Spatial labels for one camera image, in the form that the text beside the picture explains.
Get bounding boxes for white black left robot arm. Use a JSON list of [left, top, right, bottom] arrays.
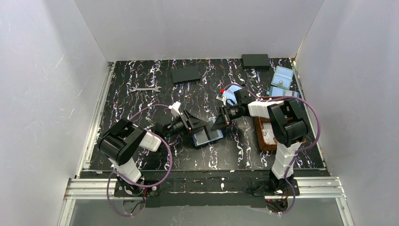
[[98, 110, 207, 188]]

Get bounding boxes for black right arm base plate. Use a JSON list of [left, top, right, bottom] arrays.
[[247, 178, 300, 197]]

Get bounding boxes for white cards in basket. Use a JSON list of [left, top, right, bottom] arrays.
[[262, 123, 277, 145]]

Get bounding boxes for black box at back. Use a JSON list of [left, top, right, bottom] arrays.
[[241, 54, 271, 69]]

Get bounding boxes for dark blue card holder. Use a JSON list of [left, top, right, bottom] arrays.
[[192, 118, 223, 147]]

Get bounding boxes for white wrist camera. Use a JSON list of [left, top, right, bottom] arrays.
[[216, 89, 229, 106], [168, 101, 181, 117]]

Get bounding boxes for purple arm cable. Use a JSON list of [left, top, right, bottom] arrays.
[[223, 83, 321, 214], [106, 104, 173, 217]]

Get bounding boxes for dark card in holder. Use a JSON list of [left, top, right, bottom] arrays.
[[194, 130, 209, 144]]

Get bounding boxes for open blue card holder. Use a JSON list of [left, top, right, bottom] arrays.
[[227, 85, 242, 106]]

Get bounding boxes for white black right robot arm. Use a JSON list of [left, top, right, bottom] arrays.
[[211, 89, 311, 194]]

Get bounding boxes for blue striped card holder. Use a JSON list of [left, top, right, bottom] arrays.
[[269, 86, 300, 97]]

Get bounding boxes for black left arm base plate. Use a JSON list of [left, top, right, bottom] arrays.
[[113, 180, 160, 197]]

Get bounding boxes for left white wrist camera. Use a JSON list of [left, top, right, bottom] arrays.
[[168, 101, 181, 117]]

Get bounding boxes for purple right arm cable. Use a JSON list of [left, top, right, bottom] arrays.
[[223, 83, 321, 214]]

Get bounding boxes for woven brown basket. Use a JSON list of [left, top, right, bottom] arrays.
[[248, 98, 310, 151]]

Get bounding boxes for black flat box centre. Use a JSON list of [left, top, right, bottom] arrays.
[[171, 66, 201, 84]]

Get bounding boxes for silver open-end wrench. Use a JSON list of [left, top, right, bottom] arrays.
[[131, 86, 162, 92]]

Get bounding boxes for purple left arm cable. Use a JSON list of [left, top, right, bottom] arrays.
[[106, 104, 173, 217]]

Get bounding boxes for light blue snap card holder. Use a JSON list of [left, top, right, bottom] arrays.
[[271, 66, 294, 90]]

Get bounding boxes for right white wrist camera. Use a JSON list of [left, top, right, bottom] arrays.
[[216, 89, 229, 106]]

